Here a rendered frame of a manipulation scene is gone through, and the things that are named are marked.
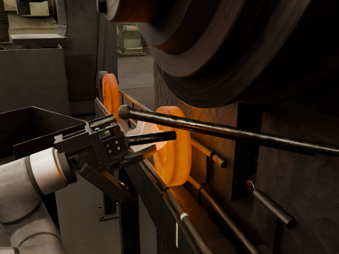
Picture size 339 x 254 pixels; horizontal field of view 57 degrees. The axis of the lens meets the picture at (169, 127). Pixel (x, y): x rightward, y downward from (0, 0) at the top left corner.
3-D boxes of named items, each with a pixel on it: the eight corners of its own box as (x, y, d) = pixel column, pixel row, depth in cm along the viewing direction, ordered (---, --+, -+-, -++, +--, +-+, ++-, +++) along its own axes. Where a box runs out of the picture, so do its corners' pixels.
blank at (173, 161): (166, 100, 68) (151, 101, 67) (194, 114, 53) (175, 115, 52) (165, 168, 71) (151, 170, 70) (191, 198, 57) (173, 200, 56)
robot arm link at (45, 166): (47, 202, 53) (48, 180, 61) (73, 192, 54) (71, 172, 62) (28, 165, 50) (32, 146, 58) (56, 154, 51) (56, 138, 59)
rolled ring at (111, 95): (109, 129, 129) (117, 128, 130) (113, 98, 115) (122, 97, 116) (101, 96, 139) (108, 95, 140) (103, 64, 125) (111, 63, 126)
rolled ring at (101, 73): (102, 72, 134) (110, 71, 135) (96, 70, 151) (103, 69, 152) (106, 115, 138) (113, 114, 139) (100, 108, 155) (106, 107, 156)
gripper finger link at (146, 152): (157, 147, 56) (110, 165, 54) (159, 154, 57) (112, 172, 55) (150, 138, 60) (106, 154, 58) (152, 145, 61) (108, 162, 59)
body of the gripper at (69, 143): (123, 123, 53) (52, 148, 51) (137, 166, 57) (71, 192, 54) (115, 111, 60) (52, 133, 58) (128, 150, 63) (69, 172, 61)
